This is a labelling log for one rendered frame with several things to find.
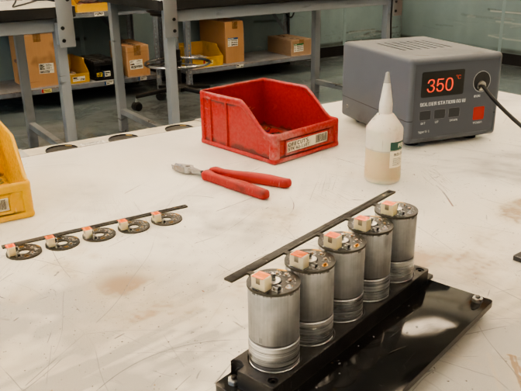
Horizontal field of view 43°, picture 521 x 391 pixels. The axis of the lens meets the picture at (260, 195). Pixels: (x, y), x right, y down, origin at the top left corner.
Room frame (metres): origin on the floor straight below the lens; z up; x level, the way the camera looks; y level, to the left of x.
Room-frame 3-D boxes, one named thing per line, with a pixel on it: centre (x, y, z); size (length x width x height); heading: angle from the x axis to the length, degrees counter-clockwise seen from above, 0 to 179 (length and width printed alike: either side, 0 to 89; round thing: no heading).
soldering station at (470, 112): (0.76, -0.18, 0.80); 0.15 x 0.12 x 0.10; 20
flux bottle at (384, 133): (0.58, -0.11, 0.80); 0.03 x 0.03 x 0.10
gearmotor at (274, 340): (0.27, -0.01, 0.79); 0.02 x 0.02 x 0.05
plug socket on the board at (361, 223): (0.33, -0.06, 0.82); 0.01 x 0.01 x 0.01; 49
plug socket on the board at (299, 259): (0.28, -0.02, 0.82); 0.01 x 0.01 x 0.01; 49
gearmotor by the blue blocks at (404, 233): (0.35, -0.08, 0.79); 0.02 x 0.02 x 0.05
